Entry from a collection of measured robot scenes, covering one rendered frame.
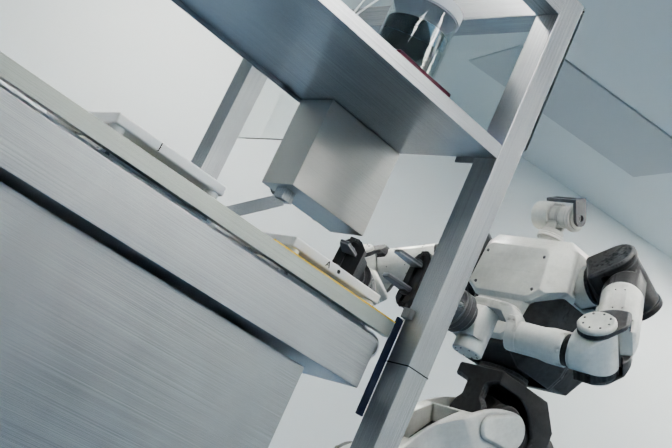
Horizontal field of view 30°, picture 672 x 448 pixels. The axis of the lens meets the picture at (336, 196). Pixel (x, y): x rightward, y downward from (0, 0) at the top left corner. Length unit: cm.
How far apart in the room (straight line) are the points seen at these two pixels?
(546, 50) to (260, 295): 81
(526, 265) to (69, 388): 114
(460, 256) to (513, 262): 41
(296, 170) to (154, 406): 61
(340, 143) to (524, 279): 53
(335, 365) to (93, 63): 391
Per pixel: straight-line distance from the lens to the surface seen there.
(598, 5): 531
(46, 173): 190
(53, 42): 598
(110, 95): 602
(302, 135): 250
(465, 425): 262
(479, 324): 255
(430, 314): 233
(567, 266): 272
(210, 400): 217
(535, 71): 251
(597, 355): 246
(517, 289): 273
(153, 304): 207
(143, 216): 199
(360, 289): 232
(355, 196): 254
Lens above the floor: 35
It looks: 16 degrees up
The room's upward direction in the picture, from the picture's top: 25 degrees clockwise
